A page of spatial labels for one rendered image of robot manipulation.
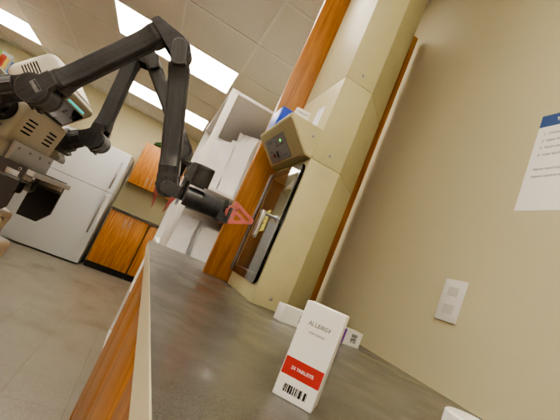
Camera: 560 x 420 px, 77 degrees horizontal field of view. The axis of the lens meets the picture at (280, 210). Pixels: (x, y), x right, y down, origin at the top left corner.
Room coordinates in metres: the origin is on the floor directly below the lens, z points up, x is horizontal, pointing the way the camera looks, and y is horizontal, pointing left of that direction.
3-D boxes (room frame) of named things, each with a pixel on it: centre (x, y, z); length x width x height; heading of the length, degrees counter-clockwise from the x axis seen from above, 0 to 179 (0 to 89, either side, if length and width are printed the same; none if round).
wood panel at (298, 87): (1.46, -0.05, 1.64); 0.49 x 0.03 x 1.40; 108
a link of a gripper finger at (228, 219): (1.02, 0.11, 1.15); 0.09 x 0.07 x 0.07; 108
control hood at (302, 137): (1.18, 0.08, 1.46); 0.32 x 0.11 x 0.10; 18
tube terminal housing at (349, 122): (1.24, -0.09, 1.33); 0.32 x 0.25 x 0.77; 18
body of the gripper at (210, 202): (1.03, 0.19, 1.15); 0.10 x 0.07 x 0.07; 18
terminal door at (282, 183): (1.20, 0.03, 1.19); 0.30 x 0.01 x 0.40; 18
